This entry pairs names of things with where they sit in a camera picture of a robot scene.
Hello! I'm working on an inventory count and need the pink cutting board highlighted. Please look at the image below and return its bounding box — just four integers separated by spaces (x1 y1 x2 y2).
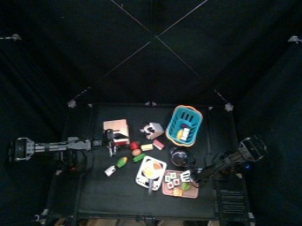
161 169 200 200

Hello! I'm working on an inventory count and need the pink box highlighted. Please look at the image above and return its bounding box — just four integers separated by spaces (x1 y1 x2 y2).
101 118 130 146

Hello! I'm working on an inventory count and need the green yellow toy corn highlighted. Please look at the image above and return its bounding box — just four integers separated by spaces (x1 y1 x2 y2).
114 156 129 169

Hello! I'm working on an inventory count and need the white toy food slice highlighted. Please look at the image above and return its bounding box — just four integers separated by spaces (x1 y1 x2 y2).
104 165 117 177

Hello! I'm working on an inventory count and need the green toy cucumber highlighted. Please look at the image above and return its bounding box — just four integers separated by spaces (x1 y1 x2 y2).
132 153 146 163

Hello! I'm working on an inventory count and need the toy fried egg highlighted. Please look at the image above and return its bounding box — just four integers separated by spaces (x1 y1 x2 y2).
141 166 160 180

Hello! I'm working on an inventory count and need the black printed label plate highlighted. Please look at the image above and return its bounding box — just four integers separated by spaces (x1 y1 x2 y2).
217 188 247 216

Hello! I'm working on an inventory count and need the red white striped bacon toy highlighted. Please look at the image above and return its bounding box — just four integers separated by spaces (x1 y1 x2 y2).
152 139 165 151

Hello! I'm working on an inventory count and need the white toy food box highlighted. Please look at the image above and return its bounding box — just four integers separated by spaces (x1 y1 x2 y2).
180 126 190 141

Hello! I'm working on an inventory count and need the teal basket orange rim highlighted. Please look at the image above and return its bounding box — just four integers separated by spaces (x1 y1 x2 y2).
164 104 204 147

